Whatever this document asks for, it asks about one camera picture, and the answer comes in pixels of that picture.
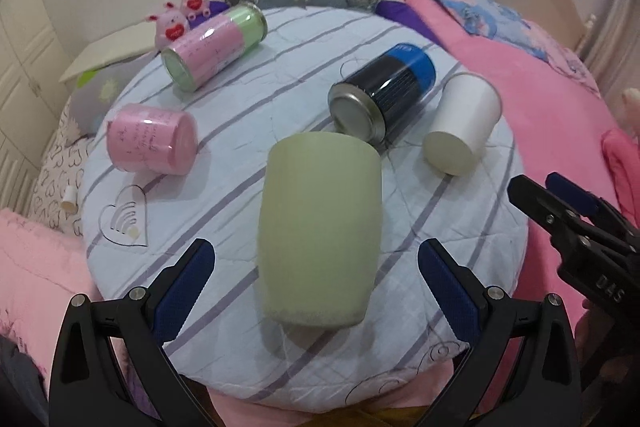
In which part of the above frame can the green plastic cup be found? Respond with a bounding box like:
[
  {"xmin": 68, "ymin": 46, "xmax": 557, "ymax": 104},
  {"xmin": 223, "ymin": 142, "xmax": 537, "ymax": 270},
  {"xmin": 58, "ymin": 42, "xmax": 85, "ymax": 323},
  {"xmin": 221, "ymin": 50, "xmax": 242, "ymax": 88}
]
[{"xmin": 256, "ymin": 132, "xmax": 383, "ymax": 329}]

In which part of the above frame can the white paper cup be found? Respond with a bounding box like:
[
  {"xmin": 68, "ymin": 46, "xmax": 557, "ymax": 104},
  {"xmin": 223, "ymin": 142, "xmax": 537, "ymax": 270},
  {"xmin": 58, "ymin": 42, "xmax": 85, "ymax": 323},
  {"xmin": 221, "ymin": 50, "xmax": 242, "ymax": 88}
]
[{"xmin": 422, "ymin": 72, "xmax": 502, "ymax": 176}]

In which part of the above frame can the pink blanket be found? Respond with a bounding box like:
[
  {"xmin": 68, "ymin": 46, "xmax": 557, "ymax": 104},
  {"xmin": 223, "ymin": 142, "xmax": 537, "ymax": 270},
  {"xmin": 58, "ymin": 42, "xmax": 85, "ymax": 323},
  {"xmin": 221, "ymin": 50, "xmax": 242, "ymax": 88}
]
[{"xmin": 399, "ymin": 0, "xmax": 626, "ymax": 408}]

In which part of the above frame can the small white tube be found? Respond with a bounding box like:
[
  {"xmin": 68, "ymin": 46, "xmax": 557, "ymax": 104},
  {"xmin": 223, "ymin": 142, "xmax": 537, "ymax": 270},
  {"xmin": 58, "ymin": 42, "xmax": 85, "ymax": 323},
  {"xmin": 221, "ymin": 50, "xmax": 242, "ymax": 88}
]
[{"xmin": 60, "ymin": 184, "xmax": 78, "ymax": 215}]

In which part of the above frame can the heart pattern sheet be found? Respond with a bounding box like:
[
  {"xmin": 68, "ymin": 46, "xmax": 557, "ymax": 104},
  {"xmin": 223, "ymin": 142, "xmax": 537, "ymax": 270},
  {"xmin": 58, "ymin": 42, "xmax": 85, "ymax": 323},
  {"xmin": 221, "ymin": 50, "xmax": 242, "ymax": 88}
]
[{"xmin": 27, "ymin": 101, "xmax": 93, "ymax": 237}]

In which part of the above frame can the small pink can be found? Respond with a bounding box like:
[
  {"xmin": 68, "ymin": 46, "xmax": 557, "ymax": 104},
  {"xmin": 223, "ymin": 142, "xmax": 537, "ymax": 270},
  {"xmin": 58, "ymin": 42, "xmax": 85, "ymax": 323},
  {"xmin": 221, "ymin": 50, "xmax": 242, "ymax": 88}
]
[{"xmin": 106, "ymin": 104, "xmax": 198, "ymax": 176}]

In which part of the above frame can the blue floral pillow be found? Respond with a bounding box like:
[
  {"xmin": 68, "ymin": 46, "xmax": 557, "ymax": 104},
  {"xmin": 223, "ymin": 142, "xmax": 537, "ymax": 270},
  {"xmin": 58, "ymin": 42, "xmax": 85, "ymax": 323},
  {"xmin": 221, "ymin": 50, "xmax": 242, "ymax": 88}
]
[{"xmin": 436, "ymin": 0, "xmax": 601, "ymax": 98}]

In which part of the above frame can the blue black Cooltime can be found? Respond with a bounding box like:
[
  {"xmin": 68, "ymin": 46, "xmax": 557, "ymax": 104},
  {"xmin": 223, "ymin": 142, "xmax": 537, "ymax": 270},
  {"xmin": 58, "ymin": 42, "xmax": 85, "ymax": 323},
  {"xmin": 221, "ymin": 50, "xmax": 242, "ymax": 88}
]
[{"xmin": 328, "ymin": 43, "xmax": 436, "ymax": 146}]

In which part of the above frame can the cream wardrobe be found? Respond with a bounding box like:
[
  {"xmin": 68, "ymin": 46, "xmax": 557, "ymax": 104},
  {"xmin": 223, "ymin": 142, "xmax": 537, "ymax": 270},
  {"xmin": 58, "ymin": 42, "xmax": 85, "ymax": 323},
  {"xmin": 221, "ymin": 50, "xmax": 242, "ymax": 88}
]
[{"xmin": 1, "ymin": 0, "xmax": 70, "ymax": 215}]

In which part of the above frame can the grey flower pillow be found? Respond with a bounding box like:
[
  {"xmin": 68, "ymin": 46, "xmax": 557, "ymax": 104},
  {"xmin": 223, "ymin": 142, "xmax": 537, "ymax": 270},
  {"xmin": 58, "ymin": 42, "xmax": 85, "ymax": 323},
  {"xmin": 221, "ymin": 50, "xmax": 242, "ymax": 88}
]
[{"xmin": 65, "ymin": 52, "xmax": 156, "ymax": 146}]

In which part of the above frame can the purple cushion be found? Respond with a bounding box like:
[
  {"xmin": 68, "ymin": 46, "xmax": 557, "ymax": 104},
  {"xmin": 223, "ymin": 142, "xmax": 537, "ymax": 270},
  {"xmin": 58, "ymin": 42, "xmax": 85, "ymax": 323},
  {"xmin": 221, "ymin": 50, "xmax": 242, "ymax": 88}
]
[{"xmin": 208, "ymin": 0, "xmax": 408, "ymax": 20}]

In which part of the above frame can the pink green tin can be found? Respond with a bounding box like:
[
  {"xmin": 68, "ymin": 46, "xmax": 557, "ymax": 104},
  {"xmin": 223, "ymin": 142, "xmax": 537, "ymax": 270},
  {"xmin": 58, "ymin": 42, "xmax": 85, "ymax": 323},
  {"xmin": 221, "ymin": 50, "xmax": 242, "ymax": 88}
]
[{"xmin": 160, "ymin": 3, "xmax": 268, "ymax": 92}]

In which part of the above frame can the white bedside table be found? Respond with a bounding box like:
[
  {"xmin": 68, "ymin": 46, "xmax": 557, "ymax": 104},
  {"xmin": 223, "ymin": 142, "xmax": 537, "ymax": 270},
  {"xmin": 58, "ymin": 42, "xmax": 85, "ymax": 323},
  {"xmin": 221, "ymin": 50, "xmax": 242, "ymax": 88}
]
[{"xmin": 58, "ymin": 22, "xmax": 155, "ymax": 83}]

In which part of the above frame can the pink pig plush front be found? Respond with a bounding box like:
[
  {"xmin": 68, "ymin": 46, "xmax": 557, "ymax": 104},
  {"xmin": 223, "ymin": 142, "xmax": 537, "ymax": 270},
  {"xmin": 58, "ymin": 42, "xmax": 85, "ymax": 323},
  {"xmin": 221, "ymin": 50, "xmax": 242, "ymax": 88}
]
[{"xmin": 145, "ymin": 1, "xmax": 190, "ymax": 51}]

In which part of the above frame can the pink pig plush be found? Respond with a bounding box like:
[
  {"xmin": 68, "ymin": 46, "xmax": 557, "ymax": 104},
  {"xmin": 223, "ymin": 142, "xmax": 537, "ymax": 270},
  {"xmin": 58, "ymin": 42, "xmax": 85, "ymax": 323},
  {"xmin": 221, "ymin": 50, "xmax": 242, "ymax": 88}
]
[
  {"xmin": 145, "ymin": 1, "xmax": 190, "ymax": 51},
  {"xmin": 180, "ymin": 0, "xmax": 212, "ymax": 22}
]

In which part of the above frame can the pink pig plush rear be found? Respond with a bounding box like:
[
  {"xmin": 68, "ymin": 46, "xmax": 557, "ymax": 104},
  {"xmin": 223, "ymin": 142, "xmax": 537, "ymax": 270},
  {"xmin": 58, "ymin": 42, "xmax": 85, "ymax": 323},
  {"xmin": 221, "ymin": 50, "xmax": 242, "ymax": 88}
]
[{"xmin": 180, "ymin": 0, "xmax": 212, "ymax": 22}]

